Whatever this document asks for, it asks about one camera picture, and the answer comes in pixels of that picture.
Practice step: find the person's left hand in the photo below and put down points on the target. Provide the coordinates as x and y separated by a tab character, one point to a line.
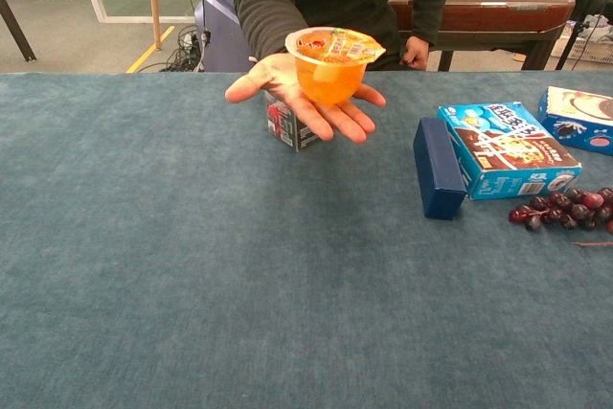
415	52

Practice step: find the person's right hand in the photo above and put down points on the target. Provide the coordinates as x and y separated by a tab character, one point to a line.
306	114

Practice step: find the orange fruit jelly cup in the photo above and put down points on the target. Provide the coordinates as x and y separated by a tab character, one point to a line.
330	78

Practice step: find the person's right forearm dark sleeve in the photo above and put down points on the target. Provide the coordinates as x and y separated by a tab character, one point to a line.
268	11

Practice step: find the dark blue rectangular box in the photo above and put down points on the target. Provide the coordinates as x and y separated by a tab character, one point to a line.
438	169

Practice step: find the blue chocolate snack box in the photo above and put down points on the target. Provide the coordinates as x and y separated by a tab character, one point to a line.
507	150

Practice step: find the blue cookie box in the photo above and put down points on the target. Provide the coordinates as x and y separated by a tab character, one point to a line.
574	117

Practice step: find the small black carton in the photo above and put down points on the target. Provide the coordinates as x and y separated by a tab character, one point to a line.
287	129

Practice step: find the brown wooden table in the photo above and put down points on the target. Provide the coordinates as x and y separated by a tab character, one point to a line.
498	16

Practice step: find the blue-grey machine housing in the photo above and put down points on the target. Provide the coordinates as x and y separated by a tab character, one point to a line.
218	21

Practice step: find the black tripod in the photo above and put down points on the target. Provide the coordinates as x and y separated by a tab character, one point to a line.
574	33

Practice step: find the white plastic basket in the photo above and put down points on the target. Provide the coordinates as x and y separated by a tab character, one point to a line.
591	47

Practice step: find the teal table cloth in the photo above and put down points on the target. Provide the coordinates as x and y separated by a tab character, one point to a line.
191	260

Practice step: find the dark red grape bunch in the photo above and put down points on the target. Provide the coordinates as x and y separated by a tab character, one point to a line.
574	211

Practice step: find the thin brown twig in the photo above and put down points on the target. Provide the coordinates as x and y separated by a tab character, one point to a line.
594	244

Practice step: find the black table leg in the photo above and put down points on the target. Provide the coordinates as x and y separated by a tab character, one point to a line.
16	30

